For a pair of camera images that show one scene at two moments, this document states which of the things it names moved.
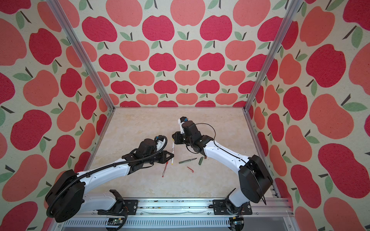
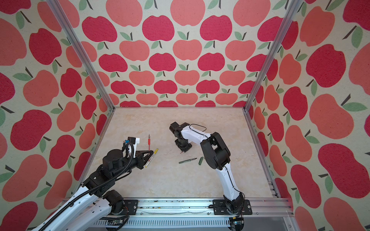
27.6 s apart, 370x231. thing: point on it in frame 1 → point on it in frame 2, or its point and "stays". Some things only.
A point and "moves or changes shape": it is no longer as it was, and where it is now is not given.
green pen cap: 200,160 stays
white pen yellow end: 173,145 moves or changes shape
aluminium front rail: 186,214 stays
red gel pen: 164,170 moves or changes shape
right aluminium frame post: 294,6 stays
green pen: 187,160 stays
